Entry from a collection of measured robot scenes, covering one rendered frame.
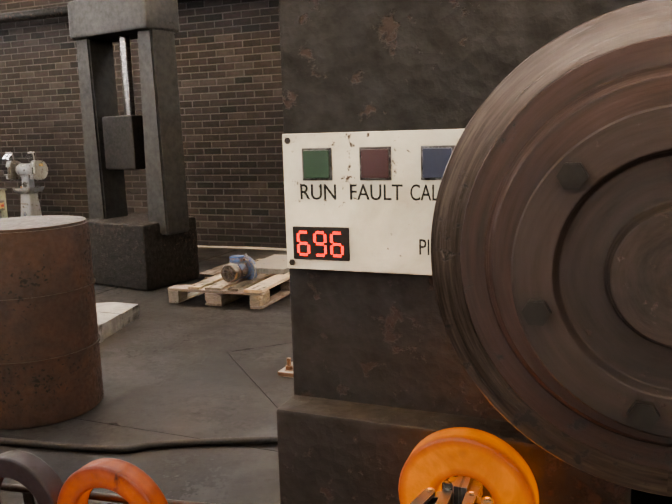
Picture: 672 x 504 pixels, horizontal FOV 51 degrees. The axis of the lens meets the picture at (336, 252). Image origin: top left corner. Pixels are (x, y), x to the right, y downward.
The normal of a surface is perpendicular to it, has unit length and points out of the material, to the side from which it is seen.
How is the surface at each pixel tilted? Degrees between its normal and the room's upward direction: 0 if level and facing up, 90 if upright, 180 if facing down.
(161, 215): 90
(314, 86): 90
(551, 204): 90
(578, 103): 41
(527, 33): 90
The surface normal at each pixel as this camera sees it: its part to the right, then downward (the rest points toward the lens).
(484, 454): -0.37, 0.21
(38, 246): 0.59, 0.11
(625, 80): -0.45, -0.77
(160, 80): 0.84, 0.04
